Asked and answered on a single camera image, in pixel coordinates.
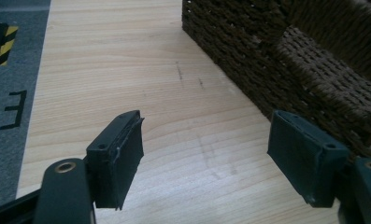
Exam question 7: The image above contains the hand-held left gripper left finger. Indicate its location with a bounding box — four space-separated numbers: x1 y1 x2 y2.
85 109 145 211

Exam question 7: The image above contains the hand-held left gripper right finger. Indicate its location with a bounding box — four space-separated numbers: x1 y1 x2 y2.
266 109 350 209

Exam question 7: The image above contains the brown woven basket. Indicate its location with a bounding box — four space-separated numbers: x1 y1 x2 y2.
181 0 371 160

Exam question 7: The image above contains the black floor tape mark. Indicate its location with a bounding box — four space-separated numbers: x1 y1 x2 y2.
0 90 28 131

